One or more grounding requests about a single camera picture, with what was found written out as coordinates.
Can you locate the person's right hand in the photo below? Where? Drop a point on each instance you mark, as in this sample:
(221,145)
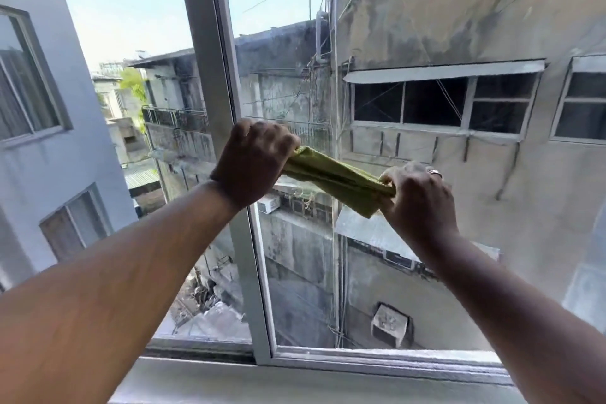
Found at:
(419,209)

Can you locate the person's left hand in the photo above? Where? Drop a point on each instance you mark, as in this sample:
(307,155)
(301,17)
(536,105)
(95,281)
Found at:
(248,167)

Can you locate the person's left fingers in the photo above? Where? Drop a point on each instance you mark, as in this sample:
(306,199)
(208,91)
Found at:
(270,136)

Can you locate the person's right fingers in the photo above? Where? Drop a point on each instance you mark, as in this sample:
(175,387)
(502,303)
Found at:
(412,176)

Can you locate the green cloth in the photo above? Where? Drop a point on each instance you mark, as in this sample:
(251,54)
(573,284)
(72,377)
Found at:
(331,176)

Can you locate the person's right forearm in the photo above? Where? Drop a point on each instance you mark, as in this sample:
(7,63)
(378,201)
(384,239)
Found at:
(511,313)

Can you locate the person's left forearm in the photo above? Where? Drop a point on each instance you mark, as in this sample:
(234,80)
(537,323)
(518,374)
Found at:
(118,285)

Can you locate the white outdoor air conditioner unit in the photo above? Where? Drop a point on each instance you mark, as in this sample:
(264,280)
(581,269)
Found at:
(269,204)

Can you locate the wide white framed window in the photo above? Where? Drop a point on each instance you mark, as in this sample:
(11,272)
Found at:
(426,103)

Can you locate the metal balcony railing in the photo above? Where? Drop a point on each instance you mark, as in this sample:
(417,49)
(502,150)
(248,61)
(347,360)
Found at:
(175,118)

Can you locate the grey metal window awning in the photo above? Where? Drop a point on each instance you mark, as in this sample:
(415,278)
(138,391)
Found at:
(440,71)

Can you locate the grey drain pipe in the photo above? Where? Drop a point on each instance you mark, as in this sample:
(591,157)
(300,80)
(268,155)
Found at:
(322,37)

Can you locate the corrugated metal roof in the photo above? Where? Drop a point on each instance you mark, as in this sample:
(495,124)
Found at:
(141,179)

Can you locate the green tree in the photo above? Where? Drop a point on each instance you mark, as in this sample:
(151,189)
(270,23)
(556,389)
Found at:
(133,84)

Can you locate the grey outdoor air conditioner unit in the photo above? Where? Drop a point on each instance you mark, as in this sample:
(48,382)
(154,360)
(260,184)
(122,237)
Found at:
(389,325)

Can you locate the grey stained concrete building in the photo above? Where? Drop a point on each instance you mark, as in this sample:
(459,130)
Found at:
(449,6)

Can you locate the narrow white framed window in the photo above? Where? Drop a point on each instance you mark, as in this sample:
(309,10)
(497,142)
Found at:
(582,100)

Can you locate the light blue building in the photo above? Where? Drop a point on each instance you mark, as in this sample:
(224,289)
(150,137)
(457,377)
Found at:
(71,157)

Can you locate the small window of blue building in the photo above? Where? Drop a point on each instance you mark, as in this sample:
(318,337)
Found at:
(75,223)

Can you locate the white window sill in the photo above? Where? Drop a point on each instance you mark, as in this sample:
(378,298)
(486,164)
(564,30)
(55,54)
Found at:
(284,387)

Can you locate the large window of blue building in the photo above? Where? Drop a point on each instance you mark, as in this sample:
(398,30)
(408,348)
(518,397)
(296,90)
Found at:
(26,81)

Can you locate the white aluminium window frame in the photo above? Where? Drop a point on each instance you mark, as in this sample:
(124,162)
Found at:
(213,39)

